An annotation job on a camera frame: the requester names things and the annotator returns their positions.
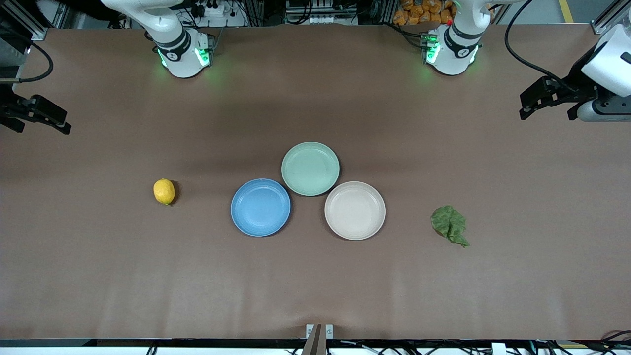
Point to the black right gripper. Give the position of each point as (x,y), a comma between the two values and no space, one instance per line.
(11,109)

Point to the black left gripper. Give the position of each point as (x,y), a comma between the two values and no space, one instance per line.
(579,84)

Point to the yellow lemon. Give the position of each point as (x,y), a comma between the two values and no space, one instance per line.
(163,191)

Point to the green lettuce leaf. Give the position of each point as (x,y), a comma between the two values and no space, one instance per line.
(448,224)

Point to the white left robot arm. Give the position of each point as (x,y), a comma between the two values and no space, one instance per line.
(451,54)

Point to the bag of orange snacks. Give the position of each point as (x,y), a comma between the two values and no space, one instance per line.
(419,12)

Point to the brown table mat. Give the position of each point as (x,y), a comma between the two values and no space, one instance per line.
(148,276)

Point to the white power strip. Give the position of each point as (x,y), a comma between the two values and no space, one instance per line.
(217,10)

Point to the beige round plate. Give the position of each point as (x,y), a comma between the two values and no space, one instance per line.
(355,210)

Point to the blue round plate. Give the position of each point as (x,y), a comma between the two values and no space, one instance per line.
(260,207)

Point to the grey equipment rack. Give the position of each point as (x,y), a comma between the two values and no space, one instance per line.
(320,12)

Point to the mint green round plate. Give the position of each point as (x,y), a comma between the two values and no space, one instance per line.
(310,168)

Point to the aluminium frame profile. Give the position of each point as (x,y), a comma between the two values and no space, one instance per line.
(29,22)
(609,19)

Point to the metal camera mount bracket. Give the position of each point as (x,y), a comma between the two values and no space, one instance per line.
(319,342)

